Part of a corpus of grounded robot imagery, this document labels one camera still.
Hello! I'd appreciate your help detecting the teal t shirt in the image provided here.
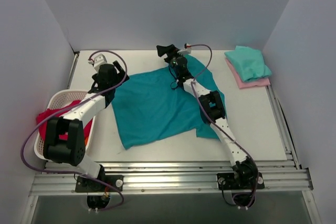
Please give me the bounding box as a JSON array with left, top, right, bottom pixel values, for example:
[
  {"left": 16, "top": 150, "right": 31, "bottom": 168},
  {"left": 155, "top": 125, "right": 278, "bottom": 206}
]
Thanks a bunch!
[{"left": 111, "top": 67, "right": 218, "bottom": 150}]

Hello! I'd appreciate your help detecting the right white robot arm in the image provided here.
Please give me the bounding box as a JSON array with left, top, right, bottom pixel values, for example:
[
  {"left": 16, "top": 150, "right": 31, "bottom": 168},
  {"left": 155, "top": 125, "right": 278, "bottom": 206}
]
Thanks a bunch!
[{"left": 156, "top": 44, "right": 259, "bottom": 189}]

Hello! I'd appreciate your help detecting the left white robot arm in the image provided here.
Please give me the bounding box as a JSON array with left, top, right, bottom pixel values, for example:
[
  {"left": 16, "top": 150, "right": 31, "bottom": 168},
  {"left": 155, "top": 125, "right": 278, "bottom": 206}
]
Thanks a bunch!
[{"left": 43, "top": 60, "right": 129, "bottom": 192}]

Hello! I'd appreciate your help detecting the white plastic laundry basket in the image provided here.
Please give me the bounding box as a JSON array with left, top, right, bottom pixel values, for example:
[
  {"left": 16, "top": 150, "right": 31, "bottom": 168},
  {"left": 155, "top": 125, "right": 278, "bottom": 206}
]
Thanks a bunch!
[{"left": 34, "top": 89, "right": 96, "bottom": 160}]

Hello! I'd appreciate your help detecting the folded mint green t shirt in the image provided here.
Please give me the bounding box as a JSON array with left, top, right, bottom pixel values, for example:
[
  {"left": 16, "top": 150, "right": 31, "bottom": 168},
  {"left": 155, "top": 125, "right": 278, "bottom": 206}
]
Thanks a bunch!
[{"left": 224, "top": 46, "right": 272, "bottom": 82}]

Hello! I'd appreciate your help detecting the folded pink t shirt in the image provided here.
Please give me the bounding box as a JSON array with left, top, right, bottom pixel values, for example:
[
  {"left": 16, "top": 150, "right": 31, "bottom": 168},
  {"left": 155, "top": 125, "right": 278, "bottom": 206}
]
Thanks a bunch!
[{"left": 225, "top": 58, "right": 270, "bottom": 89}]

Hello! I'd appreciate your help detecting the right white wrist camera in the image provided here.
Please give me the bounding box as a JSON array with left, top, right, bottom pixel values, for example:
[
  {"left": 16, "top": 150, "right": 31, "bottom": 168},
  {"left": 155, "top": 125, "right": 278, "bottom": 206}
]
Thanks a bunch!
[{"left": 177, "top": 43, "right": 192, "bottom": 56}]

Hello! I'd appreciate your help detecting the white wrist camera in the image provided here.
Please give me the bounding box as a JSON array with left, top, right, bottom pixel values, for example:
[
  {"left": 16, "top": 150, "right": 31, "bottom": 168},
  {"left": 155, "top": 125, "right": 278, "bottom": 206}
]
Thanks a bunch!
[
  {"left": 88, "top": 54, "right": 108, "bottom": 72},
  {"left": 177, "top": 43, "right": 192, "bottom": 56}
]

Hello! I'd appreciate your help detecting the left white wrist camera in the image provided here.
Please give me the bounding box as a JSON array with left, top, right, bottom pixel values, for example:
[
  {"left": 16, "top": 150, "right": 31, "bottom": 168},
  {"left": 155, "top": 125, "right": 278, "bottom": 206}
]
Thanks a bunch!
[{"left": 88, "top": 54, "right": 108, "bottom": 72}]

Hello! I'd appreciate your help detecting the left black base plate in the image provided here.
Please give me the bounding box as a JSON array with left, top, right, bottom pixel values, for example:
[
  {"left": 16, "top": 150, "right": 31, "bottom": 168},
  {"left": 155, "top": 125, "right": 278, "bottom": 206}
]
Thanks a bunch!
[{"left": 75, "top": 175, "right": 124, "bottom": 193}]

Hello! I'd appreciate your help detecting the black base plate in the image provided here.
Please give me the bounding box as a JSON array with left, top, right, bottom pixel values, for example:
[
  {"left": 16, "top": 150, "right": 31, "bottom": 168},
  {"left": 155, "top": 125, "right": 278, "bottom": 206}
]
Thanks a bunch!
[
  {"left": 75, "top": 175, "right": 124, "bottom": 193},
  {"left": 216, "top": 172, "right": 256, "bottom": 190}
]

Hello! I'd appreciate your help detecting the aluminium rail frame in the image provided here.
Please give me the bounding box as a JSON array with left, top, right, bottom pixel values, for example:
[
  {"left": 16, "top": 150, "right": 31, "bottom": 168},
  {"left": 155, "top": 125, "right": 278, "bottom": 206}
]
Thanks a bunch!
[{"left": 28, "top": 50, "right": 314, "bottom": 197}]

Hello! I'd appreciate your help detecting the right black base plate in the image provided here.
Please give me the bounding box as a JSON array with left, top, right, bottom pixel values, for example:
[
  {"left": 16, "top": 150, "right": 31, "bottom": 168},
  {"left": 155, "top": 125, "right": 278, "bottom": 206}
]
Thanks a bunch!
[{"left": 216, "top": 172, "right": 256, "bottom": 190}]

